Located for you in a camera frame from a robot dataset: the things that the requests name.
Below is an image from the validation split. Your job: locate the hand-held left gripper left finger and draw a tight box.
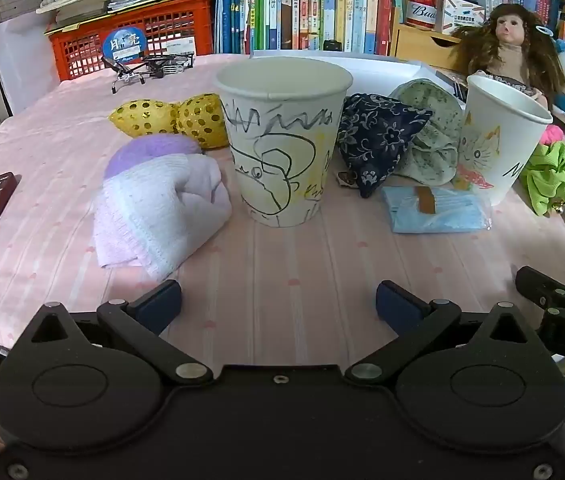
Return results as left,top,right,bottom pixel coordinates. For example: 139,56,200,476
22,280,213,386

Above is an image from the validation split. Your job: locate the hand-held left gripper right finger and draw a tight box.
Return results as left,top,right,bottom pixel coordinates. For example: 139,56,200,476
345,280,543,386

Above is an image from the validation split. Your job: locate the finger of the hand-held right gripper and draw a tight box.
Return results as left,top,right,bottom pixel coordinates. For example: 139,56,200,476
515,265,565,312

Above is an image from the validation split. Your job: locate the green scrunchie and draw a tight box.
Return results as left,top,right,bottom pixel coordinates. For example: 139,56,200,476
520,141,565,216

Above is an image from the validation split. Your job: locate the purple fluffy sock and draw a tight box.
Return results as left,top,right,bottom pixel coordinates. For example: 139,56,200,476
104,134,203,181

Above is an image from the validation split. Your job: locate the navy floral drawstring pouch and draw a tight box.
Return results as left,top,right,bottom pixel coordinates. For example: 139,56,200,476
337,93,433,198

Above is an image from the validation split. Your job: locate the gold sequin pouch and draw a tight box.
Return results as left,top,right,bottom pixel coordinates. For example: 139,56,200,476
109,93,230,150

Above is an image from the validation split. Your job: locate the blue face mask pack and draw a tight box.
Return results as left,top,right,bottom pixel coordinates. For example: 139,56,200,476
381,186,492,234

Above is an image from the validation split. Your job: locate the pink striped bedsheet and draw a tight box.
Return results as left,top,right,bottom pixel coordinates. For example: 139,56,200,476
0,52,565,356

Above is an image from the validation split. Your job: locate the cat drawing paper cup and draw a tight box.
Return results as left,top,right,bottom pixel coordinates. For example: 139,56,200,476
455,75,554,207

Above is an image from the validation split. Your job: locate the large scribbled paper cup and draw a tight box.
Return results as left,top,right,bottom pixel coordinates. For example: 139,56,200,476
214,57,354,228

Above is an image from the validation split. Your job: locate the miniature black bicycle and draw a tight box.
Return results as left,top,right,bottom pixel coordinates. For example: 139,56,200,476
101,52,196,93

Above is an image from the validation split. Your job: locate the brown haired doll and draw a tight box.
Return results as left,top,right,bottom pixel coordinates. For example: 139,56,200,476
451,3,565,111

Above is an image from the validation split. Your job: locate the wooden drawer box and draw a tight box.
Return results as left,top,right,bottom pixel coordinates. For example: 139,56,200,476
390,10,463,72

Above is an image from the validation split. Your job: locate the white board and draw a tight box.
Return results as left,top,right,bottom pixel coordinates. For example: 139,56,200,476
0,20,60,116

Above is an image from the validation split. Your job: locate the large red plastic basket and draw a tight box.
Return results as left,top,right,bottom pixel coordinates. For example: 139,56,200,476
47,0,214,81

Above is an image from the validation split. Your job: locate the white pencil print box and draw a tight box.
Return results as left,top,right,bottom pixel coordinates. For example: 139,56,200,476
435,0,486,36

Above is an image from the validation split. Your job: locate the red drink can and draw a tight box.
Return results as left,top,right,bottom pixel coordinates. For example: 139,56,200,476
407,0,439,31

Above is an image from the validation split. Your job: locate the row of colourful books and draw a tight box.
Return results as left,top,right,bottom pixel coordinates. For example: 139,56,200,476
214,0,471,56

